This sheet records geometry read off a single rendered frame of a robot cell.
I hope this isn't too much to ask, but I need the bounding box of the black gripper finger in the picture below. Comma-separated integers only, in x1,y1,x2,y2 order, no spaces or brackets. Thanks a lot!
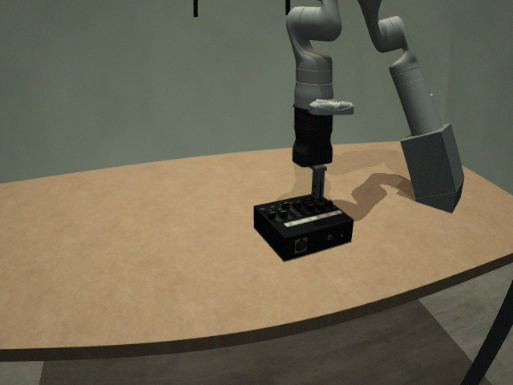
318,164,327,198
309,165,321,199

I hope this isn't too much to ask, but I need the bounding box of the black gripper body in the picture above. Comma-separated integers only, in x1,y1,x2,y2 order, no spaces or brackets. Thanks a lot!
293,81,354,168

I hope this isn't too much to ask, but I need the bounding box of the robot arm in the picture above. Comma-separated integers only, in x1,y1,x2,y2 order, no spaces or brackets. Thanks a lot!
286,0,443,136

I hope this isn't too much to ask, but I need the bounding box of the black lighting desk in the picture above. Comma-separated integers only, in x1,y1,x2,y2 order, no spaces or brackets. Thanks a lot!
253,194,354,261

